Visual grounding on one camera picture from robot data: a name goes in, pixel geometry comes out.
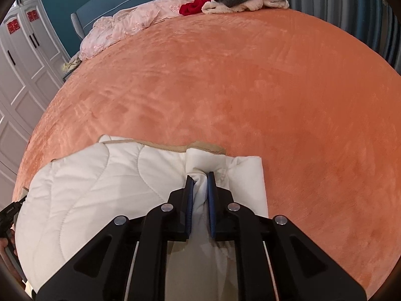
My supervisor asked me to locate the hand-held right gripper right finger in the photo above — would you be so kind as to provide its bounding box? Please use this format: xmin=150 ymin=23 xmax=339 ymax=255
xmin=207 ymin=172 xmax=368 ymax=301

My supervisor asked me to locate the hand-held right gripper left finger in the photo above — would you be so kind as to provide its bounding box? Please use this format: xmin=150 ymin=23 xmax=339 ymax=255
xmin=34 ymin=175 xmax=196 ymax=301

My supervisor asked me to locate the white quilted jacket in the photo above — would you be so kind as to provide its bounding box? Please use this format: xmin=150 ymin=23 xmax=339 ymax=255
xmin=14 ymin=135 xmax=270 ymax=301

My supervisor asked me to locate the person's left hand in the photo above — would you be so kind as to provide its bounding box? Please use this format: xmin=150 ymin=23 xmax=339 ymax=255
xmin=0 ymin=237 xmax=18 ymax=268

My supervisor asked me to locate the orange plush bed blanket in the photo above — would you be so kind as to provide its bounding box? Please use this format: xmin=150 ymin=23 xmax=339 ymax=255
xmin=13 ymin=6 xmax=401 ymax=292

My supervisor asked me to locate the white panelled wardrobe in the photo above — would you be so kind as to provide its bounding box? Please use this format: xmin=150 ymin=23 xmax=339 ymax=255
xmin=0 ymin=0 xmax=71 ymax=195

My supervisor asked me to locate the pale yellow cloth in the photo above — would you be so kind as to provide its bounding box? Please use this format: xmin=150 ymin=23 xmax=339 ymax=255
xmin=63 ymin=53 xmax=83 ymax=71

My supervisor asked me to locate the pink quilt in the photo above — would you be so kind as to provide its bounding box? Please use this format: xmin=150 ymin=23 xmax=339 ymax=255
xmin=80 ymin=0 xmax=207 ymax=61

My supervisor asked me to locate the cream fleece garment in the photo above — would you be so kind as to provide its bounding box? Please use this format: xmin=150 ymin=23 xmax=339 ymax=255
xmin=202 ymin=0 xmax=290 ymax=15

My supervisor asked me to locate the grey striped curtain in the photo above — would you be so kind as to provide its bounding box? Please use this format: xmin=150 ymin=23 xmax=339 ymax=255
xmin=269 ymin=0 xmax=401 ymax=76

